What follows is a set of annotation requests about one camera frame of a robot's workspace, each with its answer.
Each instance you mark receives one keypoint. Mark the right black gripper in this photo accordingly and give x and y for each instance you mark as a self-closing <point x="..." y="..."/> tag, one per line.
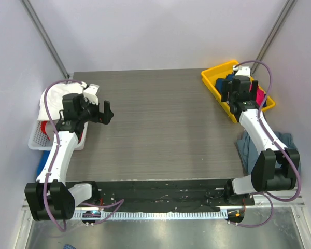
<point x="239" y="94"/>

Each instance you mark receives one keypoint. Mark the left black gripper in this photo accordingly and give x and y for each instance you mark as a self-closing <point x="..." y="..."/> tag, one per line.
<point x="98" y="114"/>

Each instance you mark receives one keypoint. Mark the pink t shirt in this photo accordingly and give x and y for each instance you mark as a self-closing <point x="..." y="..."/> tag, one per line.
<point x="260" y="96"/>

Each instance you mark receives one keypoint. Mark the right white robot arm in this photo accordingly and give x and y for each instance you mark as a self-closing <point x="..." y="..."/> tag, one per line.
<point x="276" y="168"/>

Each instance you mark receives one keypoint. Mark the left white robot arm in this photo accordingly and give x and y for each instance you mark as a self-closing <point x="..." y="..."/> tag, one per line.
<point x="49" y="197"/>

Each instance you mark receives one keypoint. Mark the blue t shirt in tray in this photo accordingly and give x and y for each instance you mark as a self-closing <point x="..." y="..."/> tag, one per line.
<point x="219" y="82"/>

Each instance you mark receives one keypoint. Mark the yellow plastic tray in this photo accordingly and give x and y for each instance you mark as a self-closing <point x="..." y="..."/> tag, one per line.
<point x="209" y="77"/>

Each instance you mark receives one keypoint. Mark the white t shirt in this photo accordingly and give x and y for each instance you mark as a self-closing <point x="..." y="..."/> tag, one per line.
<point x="54" y="99"/>

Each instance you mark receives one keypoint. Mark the grey-blue t shirt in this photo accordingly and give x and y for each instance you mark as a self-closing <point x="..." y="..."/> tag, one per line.
<point x="248" y="152"/>

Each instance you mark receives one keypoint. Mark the blue cloth at left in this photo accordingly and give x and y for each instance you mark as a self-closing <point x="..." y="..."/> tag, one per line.
<point x="42" y="162"/>

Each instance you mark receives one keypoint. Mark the white plastic basket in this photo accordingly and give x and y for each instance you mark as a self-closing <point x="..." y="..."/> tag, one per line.
<point x="39" y="141"/>

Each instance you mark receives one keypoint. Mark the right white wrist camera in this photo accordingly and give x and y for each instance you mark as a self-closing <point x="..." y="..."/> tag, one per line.
<point x="242" y="71"/>

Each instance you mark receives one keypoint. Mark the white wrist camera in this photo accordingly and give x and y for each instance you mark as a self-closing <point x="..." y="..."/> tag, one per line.
<point x="90" y="93"/>
<point x="242" y="71"/>

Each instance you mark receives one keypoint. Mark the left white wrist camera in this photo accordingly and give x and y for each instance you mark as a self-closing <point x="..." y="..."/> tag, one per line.
<point x="90" y="93"/>

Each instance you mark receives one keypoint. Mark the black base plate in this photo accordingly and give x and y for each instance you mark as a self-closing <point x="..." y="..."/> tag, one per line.
<point x="163" y="196"/>

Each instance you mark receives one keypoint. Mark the white slotted cable duct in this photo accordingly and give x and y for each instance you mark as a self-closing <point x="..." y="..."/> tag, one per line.
<point x="82" y="215"/>

